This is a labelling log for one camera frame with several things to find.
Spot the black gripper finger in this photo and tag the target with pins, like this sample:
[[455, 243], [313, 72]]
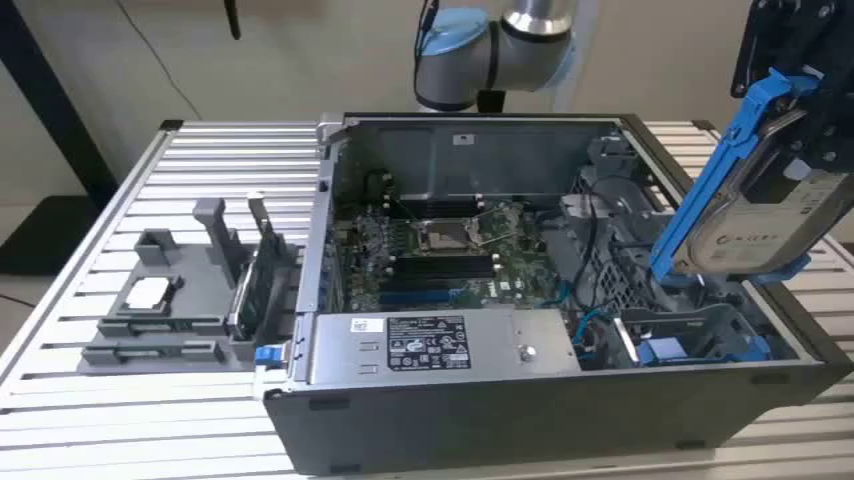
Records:
[[834, 125], [749, 50]]

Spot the hard disk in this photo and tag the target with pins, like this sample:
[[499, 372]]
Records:
[[748, 235]]

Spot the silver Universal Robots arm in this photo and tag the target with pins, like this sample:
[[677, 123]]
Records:
[[461, 65]]

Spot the grey metal disk bay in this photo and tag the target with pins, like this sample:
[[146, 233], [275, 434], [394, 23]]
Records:
[[601, 240]]

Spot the blue expansion slot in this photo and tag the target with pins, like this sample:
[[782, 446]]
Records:
[[423, 297]]

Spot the white label sticker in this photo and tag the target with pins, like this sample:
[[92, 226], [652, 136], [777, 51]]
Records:
[[463, 139]]

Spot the green motherboard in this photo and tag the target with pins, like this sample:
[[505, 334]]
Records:
[[514, 265]]

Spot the CPU socket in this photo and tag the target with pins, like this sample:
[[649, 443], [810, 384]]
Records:
[[437, 234]]

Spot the black case fan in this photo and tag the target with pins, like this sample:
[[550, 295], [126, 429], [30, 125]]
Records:
[[377, 185]]

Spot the black hanging antenna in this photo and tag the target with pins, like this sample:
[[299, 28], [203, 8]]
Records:
[[233, 17]]

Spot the black open PC case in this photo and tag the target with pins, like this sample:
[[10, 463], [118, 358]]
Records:
[[507, 430]]

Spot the green graphics card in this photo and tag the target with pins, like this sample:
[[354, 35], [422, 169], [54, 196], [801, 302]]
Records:
[[263, 270]]

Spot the silver power supply unit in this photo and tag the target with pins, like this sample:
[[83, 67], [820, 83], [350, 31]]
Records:
[[334, 350]]

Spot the grey parts rack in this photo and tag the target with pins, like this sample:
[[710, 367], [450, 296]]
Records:
[[201, 280]]

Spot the blue case latch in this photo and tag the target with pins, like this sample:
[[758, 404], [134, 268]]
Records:
[[267, 357]]

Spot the silver CPU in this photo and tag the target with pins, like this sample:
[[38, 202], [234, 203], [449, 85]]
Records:
[[149, 294]]

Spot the green RAM stick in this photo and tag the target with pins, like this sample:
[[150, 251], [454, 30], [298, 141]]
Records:
[[154, 349], [161, 326]]

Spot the black stand pole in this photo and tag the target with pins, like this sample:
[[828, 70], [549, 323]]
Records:
[[47, 100]]

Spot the black stand base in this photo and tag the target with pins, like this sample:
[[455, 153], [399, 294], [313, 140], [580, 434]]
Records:
[[40, 235]]

